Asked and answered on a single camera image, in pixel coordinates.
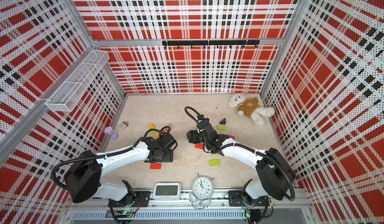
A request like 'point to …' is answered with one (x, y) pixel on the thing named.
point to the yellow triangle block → (151, 126)
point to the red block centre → (199, 146)
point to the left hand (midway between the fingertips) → (166, 157)
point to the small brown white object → (124, 125)
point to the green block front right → (214, 162)
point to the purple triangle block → (223, 122)
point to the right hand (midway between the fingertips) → (194, 133)
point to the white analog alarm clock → (202, 189)
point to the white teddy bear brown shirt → (250, 108)
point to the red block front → (155, 166)
